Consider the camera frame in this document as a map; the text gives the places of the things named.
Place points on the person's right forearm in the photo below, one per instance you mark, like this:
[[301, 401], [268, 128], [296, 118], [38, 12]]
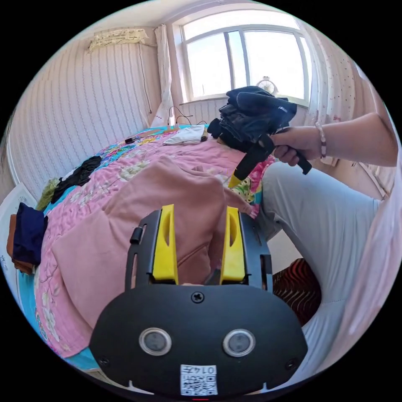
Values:
[[358, 139]]

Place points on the bed with pink floral quilt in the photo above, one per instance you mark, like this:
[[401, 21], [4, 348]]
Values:
[[103, 179]]

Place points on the covered wall air conditioner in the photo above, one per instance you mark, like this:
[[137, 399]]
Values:
[[117, 39]]

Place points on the person's right hand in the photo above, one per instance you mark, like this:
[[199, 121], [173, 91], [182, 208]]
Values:
[[296, 144]]

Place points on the light pink long sleeve jacket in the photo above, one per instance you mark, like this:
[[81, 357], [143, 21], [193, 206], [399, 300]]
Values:
[[132, 226]]

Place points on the white dotted curtain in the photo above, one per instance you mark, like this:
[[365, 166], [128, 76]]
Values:
[[329, 78]]

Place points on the navy and brown pile of clothes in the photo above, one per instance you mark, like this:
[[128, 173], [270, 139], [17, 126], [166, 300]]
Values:
[[28, 235]]

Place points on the person's body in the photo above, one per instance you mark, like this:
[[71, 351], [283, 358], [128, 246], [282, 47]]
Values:
[[329, 226]]

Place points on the small white fan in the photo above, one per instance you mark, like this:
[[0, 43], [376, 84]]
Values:
[[267, 85]]

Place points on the black crumpled garment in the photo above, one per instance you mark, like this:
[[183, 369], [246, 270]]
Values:
[[77, 174]]

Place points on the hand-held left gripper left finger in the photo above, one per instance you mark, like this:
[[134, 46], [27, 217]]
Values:
[[164, 248]]

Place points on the red black striped cloth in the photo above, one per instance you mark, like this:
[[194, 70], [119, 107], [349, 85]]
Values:
[[296, 290]]

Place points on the white folded garment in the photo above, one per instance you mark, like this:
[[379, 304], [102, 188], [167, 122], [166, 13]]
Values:
[[186, 135]]

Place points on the window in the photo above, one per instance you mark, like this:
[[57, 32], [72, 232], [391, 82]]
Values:
[[241, 59]]

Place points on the green patterned garment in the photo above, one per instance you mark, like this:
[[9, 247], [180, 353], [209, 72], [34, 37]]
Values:
[[47, 193]]

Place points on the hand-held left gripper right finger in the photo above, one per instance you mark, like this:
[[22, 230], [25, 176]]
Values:
[[234, 254]]

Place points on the dark pile of clothes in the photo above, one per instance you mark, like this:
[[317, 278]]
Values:
[[251, 116]]

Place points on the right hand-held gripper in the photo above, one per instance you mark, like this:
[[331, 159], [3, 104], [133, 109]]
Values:
[[253, 156]]

